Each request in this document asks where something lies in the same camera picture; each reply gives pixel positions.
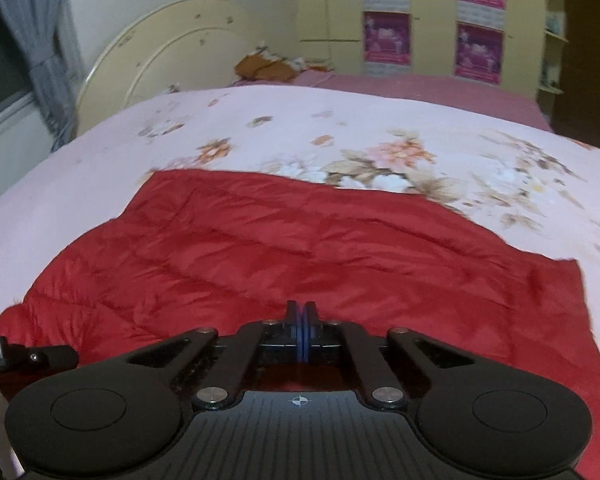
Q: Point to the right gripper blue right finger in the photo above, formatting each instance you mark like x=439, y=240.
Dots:
x=331, y=341

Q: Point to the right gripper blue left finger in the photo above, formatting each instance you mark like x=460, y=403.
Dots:
x=273, y=340

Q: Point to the red down jacket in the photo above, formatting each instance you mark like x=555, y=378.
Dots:
x=220, y=249

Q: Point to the orange patterned pillow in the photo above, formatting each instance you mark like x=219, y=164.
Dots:
x=263, y=65

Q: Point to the pink floral quilt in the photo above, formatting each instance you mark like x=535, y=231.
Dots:
x=537, y=190

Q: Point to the pink checked bed sheet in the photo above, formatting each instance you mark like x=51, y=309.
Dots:
x=448, y=91

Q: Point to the cream round headboard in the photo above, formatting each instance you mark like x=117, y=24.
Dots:
x=185, y=45

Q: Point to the lower left purple poster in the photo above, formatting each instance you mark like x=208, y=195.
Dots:
x=387, y=38

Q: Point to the lower right purple poster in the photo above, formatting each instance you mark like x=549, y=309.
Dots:
x=478, y=53

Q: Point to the brown wooden door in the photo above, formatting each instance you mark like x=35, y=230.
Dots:
x=577, y=110

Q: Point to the cream wardrobe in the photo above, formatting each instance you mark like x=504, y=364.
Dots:
x=534, y=31

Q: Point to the grey blue curtain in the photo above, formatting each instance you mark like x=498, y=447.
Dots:
x=34, y=25

